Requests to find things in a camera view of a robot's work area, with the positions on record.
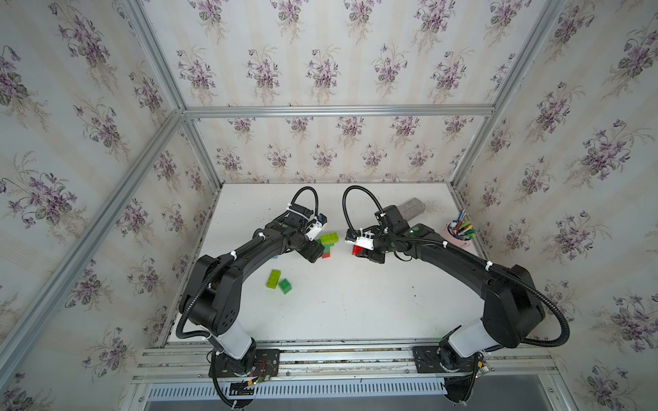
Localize colourful pens bundle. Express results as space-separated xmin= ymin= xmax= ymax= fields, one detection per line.
xmin=447 ymin=209 xmax=476 ymax=241

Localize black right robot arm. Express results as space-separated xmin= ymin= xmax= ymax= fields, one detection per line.
xmin=363 ymin=205 xmax=571 ymax=373

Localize black left camera cable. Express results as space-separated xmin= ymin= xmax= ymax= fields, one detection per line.
xmin=289 ymin=186 xmax=320 ymax=219

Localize white slotted cable duct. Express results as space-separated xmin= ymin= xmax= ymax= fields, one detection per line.
xmin=147 ymin=378 xmax=447 ymax=402

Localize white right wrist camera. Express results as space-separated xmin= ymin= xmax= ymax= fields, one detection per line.
xmin=345 ymin=229 xmax=375 ymax=250

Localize aluminium frame profiles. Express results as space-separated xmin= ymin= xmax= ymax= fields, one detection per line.
xmin=0 ymin=0 xmax=566 ymax=371

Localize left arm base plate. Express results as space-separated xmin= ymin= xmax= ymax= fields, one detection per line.
xmin=209 ymin=349 xmax=281 ymax=379

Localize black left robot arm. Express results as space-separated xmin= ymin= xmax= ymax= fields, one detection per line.
xmin=175 ymin=214 xmax=327 ymax=361

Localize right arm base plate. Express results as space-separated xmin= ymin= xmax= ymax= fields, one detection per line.
xmin=411 ymin=344 xmax=484 ymax=374

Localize black right camera cable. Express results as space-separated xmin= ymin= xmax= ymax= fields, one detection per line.
xmin=341 ymin=184 xmax=386 ymax=235

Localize lime long lego brick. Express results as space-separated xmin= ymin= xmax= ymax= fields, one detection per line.
xmin=320 ymin=233 xmax=339 ymax=247
xmin=266 ymin=269 xmax=281 ymax=289

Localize black camera cable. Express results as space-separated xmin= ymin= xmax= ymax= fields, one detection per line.
xmin=289 ymin=186 xmax=320 ymax=219
xmin=341 ymin=184 xmax=386 ymax=235

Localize grey eraser block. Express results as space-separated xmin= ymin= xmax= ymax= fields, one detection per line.
xmin=398 ymin=198 xmax=426 ymax=221

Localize aluminium mounting rail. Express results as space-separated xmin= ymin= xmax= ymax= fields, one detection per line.
xmin=130 ymin=338 xmax=559 ymax=384

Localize pink pen cup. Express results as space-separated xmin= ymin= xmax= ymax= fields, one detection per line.
xmin=442 ymin=227 xmax=472 ymax=249

